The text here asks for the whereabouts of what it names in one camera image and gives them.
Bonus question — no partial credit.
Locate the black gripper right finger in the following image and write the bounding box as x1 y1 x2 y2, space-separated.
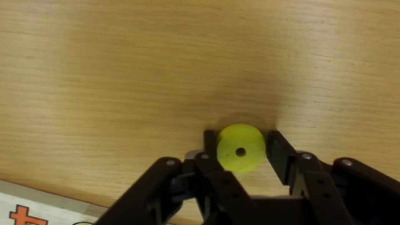
266 130 400 225

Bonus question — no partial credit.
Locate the wooden number puzzle board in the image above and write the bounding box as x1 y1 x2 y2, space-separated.
0 179 108 225

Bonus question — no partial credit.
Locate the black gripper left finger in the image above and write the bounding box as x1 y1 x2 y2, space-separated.
95 129 268 225

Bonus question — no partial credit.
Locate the yellow round token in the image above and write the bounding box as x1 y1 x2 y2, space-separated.
216 122 268 174

